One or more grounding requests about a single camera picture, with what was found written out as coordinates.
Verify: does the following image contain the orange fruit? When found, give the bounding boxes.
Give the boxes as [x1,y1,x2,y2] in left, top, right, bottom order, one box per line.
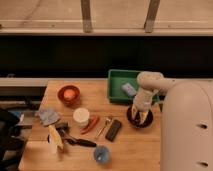
[64,89,75,100]

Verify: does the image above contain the black chair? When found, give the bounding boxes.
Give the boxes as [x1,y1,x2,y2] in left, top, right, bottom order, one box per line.
[0,108,24,171]

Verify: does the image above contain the dark red bowl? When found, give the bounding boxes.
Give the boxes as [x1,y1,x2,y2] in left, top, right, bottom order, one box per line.
[126,105,155,130]

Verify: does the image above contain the small blue bowl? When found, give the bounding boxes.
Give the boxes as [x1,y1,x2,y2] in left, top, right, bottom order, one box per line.
[93,145,110,164]

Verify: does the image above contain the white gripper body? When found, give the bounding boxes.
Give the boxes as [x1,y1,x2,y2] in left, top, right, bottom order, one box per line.
[133,88,158,112]

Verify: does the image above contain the black handled brush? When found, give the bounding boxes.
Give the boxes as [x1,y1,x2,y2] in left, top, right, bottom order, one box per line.
[55,122,97,147]

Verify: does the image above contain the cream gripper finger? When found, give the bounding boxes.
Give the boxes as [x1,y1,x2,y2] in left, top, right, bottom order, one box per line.
[131,104,138,119]
[139,111,148,124]

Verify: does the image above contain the black remote control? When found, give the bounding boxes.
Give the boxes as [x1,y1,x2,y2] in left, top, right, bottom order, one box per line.
[105,119,122,142]

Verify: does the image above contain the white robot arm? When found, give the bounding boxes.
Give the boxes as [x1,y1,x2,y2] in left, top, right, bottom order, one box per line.
[132,71,213,171]

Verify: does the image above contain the grey blue cloth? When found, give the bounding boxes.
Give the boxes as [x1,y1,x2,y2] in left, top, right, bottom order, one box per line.
[36,108,60,126]

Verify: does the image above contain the red orange bowl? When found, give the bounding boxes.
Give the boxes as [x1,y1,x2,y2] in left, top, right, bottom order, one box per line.
[57,85,80,106]

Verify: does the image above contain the grey blue sponge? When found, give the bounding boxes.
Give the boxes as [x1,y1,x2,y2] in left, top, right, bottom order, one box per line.
[121,83,137,97]

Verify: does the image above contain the dark purple grapes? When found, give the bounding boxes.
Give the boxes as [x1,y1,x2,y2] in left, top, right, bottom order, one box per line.
[132,112,153,128]

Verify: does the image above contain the metal spoon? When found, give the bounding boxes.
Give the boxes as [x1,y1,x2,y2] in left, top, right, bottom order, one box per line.
[95,117,112,139]

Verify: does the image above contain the white round container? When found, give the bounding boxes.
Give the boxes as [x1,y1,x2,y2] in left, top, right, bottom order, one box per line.
[73,108,90,127]

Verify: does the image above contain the green plastic bin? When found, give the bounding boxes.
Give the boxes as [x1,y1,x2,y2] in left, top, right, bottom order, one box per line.
[107,69,160,105]

